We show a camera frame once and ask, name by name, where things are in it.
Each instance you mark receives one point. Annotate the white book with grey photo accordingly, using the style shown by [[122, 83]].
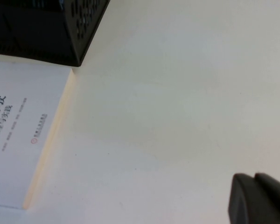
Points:
[[25, 116]]

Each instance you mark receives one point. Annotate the black plastic file rack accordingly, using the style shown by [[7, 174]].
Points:
[[37, 35]]

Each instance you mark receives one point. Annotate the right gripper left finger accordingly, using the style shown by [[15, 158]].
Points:
[[245, 203]]

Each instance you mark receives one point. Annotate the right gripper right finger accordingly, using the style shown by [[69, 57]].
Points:
[[276, 198]]

